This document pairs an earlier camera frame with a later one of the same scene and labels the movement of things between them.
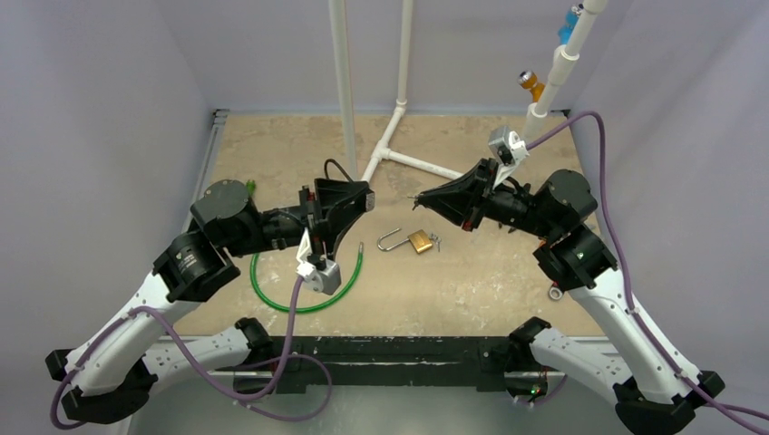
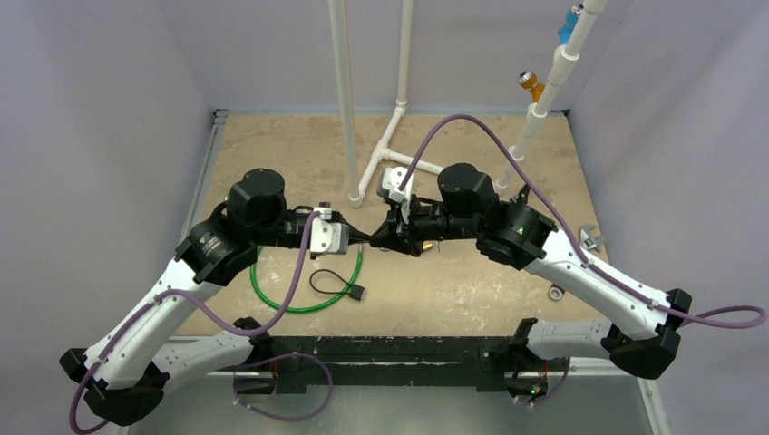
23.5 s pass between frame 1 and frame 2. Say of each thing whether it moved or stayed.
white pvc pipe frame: stayed
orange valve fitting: stayed
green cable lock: stayed
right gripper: moved
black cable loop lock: moved
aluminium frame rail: stayed
